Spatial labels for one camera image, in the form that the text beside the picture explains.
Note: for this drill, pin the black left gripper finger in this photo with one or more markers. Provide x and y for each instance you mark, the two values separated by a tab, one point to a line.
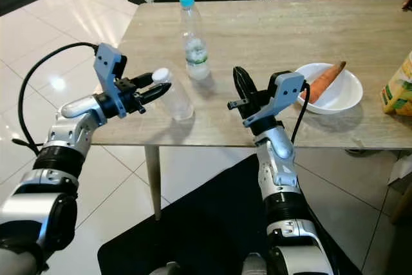
144	80
153	94

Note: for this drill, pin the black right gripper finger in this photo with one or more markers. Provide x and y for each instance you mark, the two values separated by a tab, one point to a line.
241	85
253	89

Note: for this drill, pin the white cap clear bottle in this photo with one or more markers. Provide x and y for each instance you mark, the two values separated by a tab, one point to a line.
180	104

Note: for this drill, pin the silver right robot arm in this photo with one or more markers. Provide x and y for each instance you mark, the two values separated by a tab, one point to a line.
280	172

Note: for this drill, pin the light wooden table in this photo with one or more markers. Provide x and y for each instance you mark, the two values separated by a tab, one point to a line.
270	37

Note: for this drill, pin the blue cap water bottle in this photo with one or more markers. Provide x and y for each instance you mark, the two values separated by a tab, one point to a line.
194	49

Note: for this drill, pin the orange carrot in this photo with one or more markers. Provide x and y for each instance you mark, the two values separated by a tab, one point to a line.
328	78

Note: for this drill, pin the white bowl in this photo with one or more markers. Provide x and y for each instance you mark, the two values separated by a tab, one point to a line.
342	98

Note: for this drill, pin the mango juice carton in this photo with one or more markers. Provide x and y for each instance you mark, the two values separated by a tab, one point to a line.
398	88

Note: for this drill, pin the grey right robot leg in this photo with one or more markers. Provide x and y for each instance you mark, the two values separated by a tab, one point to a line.
257	266

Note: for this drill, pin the grey robot leg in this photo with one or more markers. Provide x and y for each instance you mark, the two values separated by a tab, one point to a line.
174	270
257	266

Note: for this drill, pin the grey left robot leg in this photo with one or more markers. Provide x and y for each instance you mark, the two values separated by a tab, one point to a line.
174	270

